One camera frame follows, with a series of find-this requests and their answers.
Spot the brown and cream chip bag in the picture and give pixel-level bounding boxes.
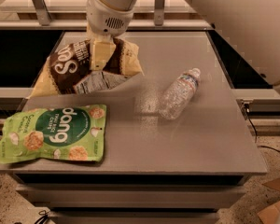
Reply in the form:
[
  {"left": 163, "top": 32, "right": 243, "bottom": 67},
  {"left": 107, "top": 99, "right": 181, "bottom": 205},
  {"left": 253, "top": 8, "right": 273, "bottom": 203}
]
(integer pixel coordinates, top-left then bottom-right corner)
[{"left": 30, "top": 38, "right": 142, "bottom": 97}]

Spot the green rice chip bag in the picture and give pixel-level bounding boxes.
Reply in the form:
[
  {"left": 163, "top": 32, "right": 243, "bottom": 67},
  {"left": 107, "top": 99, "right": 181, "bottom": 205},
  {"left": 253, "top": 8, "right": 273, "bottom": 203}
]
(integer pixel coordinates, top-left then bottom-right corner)
[{"left": 0, "top": 105, "right": 106, "bottom": 163}]

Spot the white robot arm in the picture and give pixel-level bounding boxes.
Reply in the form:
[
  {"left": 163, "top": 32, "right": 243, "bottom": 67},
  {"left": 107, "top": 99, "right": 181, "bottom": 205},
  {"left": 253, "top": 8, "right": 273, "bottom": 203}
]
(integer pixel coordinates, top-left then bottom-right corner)
[{"left": 86, "top": 0, "right": 280, "bottom": 94}]

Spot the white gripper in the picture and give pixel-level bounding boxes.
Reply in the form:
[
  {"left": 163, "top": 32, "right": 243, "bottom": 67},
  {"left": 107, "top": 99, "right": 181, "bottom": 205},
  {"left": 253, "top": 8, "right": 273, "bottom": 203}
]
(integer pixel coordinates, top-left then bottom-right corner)
[{"left": 86, "top": 0, "right": 133, "bottom": 71}]

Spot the cardboard box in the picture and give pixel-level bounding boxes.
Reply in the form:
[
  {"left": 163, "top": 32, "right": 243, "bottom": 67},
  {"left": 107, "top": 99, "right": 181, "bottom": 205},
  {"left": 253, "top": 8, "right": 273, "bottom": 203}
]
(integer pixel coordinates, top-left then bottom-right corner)
[{"left": 258, "top": 177, "right": 280, "bottom": 224}]

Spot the metal frame railing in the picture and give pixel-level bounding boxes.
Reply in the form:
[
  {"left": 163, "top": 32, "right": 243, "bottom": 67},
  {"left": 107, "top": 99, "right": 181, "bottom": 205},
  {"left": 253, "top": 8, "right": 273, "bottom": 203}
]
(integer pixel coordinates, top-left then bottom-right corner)
[{"left": 0, "top": 0, "right": 211, "bottom": 31}]

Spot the clear plastic water bottle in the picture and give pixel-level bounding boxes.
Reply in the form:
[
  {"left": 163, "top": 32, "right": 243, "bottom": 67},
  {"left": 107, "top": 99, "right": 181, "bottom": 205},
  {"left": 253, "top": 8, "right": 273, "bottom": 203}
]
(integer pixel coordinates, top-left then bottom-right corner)
[{"left": 159, "top": 68, "right": 201, "bottom": 119}]

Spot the black cable bottom left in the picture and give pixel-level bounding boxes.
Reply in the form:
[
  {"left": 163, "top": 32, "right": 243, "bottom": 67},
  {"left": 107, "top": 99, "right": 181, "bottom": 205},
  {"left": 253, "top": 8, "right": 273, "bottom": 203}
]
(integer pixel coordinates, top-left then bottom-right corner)
[{"left": 33, "top": 210, "right": 50, "bottom": 224}]

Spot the black cable on floor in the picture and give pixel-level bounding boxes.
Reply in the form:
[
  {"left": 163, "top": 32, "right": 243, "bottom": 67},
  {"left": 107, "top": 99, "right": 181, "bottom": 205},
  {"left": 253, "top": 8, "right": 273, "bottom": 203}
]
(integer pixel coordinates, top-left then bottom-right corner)
[{"left": 242, "top": 101, "right": 280, "bottom": 156}]

